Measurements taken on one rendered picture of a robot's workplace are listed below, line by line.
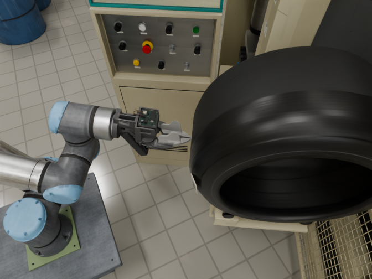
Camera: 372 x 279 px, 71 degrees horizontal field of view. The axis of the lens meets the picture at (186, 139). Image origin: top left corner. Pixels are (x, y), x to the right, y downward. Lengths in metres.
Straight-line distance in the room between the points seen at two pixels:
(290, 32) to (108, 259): 1.13
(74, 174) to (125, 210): 1.26
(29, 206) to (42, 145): 1.39
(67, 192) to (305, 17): 0.79
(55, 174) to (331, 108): 0.68
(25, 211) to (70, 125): 0.53
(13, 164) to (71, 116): 0.20
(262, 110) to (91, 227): 1.03
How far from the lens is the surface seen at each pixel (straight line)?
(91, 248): 1.35
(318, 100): 0.59
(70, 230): 1.36
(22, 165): 0.81
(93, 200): 1.42
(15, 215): 1.20
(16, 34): 3.66
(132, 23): 1.30
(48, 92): 2.94
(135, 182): 2.08
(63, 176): 0.78
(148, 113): 0.71
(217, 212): 1.05
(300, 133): 0.57
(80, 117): 0.73
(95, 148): 0.85
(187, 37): 1.29
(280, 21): 0.83
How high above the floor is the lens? 1.85
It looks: 55 degrees down
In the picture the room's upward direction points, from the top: straight up
